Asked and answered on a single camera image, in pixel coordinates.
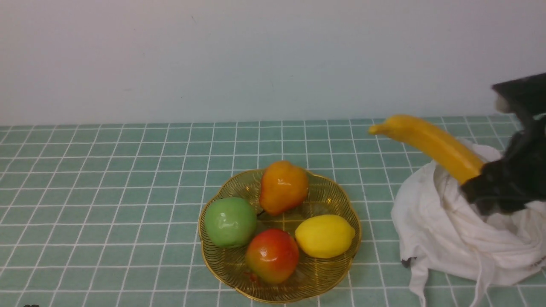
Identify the red yellow apple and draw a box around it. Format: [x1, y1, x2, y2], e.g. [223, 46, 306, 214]
[245, 229, 300, 284]

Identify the orange pear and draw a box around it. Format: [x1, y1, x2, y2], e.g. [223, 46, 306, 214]
[259, 160, 309, 216]

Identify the yellow lemon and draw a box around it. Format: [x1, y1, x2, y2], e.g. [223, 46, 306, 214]
[295, 214, 356, 259]

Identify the white cloth bag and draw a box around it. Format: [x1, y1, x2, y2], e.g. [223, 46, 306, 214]
[391, 161, 546, 307]

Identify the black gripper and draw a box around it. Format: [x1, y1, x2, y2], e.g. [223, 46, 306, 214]
[460, 72, 546, 215]

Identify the gold wire fruit basket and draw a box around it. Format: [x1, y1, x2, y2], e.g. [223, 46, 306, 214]
[198, 169, 362, 304]

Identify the yellow banana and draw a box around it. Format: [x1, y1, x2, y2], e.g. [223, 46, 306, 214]
[369, 114, 485, 185]

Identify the green apple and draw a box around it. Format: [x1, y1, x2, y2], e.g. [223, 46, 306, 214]
[204, 197, 257, 248]

